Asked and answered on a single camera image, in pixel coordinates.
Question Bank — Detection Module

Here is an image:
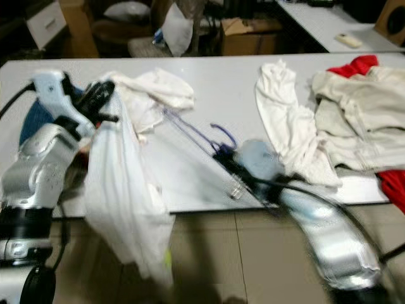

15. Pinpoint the purple clothes hanger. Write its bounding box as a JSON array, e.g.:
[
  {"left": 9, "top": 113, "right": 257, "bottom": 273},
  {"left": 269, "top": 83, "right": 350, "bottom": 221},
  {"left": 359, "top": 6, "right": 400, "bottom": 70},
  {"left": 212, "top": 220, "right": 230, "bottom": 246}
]
[{"left": 161, "top": 106, "right": 273, "bottom": 203}]

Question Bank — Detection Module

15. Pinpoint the white shirt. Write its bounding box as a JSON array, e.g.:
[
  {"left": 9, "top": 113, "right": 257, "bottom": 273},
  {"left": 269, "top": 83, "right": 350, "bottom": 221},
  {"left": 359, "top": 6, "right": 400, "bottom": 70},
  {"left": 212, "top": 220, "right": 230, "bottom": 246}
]
[{"left": 82, "top": 76, "right": 175, "bottom": 289}]

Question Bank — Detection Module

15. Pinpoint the dark blue garment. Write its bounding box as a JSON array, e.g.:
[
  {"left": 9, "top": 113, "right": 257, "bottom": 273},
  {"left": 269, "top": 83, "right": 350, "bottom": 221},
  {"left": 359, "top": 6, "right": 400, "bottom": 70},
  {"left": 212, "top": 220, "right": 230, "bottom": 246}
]
[{"left": 18, "top": 95, "right": 48, "bottom": 143}]

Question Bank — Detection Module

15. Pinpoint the cream white garment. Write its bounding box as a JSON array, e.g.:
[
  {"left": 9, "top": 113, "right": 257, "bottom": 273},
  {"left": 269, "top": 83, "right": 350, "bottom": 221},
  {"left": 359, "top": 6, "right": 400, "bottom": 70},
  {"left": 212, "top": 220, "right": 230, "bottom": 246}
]
[{"left": 101, "top": 67, "right": 196, "bottom": 137}]

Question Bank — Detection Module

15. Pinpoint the dark chair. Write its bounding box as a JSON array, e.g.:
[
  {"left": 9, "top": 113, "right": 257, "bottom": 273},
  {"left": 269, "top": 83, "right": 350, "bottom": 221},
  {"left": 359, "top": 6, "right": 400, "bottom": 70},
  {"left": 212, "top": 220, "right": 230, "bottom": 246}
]
[{"left": 92, "top": 0, "right": 206, "bottom": 59}]

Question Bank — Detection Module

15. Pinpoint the tall cardboard box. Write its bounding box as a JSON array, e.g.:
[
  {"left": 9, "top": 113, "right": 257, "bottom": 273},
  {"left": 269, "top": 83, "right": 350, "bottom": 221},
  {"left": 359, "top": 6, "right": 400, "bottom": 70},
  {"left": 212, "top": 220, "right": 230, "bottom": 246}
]
[{"left": 60, "top": 0, "right": 96, "bottom": 59}]

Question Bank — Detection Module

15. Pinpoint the crumpled white garment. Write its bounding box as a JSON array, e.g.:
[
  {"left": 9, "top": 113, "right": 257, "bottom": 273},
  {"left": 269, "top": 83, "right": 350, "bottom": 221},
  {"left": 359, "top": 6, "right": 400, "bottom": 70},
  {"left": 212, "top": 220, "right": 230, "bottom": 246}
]
[{"left": 255, "top": 60, "right": 342, "bottom": 187}]

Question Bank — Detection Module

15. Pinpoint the white cushion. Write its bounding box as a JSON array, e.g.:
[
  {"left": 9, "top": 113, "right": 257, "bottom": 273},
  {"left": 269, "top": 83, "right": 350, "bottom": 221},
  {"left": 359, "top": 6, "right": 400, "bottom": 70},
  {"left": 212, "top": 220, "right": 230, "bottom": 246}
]
[{"left": 104, "top": 1, "right": 153, "bottom": 21}]

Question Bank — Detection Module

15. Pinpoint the white drawer cabinet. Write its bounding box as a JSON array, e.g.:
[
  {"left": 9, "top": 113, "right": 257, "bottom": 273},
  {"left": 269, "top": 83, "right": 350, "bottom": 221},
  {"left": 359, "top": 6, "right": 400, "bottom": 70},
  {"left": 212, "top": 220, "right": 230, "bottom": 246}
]
[{"left": 27, "top": 1, "right": 67, "bottom": 50}]

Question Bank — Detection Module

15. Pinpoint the white plastic bag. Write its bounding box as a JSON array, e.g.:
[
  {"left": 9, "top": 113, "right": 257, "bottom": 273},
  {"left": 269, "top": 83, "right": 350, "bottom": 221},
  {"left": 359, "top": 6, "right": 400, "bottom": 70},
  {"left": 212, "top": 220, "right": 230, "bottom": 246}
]
[{"left": 160, "top": 5, "right": 194, "bottom": 58}]

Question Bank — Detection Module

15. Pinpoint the brown cardboard box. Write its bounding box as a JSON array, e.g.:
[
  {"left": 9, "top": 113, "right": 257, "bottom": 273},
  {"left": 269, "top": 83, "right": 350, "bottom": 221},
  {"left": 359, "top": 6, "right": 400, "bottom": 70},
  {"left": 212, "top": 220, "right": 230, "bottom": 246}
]
[{"left": 220, "top": 17, "right": 282, "bottom": 56}]

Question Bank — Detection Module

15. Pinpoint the beige garment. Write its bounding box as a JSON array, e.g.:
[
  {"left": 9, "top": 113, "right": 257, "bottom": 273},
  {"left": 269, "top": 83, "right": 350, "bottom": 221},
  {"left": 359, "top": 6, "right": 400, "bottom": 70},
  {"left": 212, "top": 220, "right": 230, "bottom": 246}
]
[{"left": 312, "top": 63, "right": 405, "bottom": 173}]

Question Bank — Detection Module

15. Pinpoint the red garment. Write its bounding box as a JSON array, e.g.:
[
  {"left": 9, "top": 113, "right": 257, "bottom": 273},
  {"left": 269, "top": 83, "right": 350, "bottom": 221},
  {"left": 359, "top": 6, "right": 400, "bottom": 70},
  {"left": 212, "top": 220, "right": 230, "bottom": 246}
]
[
  {"left": 378, "top": 170, "right": 405, "bottom": 215},
  {"left": 326, "top": 55, "right": 379, "bottom": 79}
]

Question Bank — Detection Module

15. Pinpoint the white desk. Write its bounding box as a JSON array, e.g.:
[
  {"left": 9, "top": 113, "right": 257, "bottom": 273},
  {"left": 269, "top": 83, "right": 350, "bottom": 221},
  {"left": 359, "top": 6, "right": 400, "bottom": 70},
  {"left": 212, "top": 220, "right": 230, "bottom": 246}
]
[{"left": 275, "top": 0, "right": 405, "bottom": 53}]

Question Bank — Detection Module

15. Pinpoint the small beige box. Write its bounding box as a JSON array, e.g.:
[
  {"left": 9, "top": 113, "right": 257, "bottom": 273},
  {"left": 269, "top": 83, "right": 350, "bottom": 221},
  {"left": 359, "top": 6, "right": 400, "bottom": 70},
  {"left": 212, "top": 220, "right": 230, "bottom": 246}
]
[{"left": 334, "top": 33, "right": 365, "bottom": 49}]

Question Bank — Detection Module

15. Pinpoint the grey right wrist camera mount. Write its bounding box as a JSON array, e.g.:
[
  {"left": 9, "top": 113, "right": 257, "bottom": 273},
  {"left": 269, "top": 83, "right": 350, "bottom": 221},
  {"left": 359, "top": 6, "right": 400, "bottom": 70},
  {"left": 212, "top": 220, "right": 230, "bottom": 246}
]
[{"left": 239, "top": 139, "right": 284, "bottom": 183}]

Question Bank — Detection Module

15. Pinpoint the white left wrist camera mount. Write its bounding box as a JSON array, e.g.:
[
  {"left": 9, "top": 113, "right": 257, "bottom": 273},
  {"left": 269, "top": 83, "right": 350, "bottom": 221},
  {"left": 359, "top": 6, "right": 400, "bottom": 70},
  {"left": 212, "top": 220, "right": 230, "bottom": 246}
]
[{"left": 33, "top": 70, "right": 89, "bottom": 139}]

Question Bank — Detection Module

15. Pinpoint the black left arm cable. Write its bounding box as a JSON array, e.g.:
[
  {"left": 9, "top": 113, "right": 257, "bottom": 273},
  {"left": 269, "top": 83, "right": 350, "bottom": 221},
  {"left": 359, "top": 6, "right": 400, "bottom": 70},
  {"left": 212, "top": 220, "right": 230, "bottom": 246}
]
[{"left": 0, "top": 81, "right": 39, "bottom": 118}]

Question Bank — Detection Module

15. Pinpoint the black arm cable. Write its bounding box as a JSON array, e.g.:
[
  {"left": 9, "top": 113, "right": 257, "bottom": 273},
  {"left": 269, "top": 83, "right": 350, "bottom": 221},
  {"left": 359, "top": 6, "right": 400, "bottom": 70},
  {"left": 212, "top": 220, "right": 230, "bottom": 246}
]
[
  {"left": 0, "top": 81, "right": 39, "bottom": 118},
  {"left": 253, "top": 177, "right": 387, "bottom": 254}
]

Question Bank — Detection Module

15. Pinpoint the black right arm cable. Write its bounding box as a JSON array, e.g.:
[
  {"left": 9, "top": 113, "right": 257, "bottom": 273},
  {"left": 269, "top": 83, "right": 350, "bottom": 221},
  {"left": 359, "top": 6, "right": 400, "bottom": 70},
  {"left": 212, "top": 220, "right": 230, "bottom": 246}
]
[{"left": 253, "top": 177, "right": 387, "bottom": 254}]

